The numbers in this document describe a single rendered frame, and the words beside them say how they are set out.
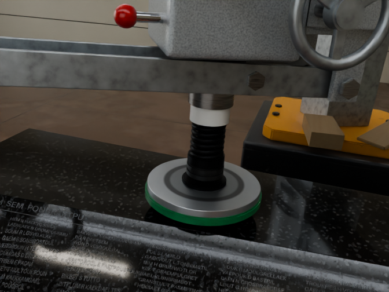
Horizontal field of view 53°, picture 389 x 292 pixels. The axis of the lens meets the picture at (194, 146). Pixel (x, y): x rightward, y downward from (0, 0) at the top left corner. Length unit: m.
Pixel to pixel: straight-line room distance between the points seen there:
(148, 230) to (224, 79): 0.30
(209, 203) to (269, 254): 0.13
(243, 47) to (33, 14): 7.70
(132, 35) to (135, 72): 6.71
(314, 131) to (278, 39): 0.71
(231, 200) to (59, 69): 0.35
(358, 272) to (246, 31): 0.42
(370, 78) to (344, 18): 0.99
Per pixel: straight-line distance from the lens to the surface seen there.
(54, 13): 7.94
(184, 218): 0.65
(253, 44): 0.56
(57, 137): 1.09
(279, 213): 0.78
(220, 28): 0.54
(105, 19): 7.47
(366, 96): 1.53
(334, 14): 0.54
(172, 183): 0.71
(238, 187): 0.72
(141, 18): 0.55
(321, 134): 1.25
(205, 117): 0.65
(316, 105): 1.52
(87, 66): 0.57
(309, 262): 0.69
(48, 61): 0.58
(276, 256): 0.69
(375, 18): 0.66
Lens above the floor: 1.21
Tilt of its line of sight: 22 degrees down
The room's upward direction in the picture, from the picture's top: 4 degrees clockwise
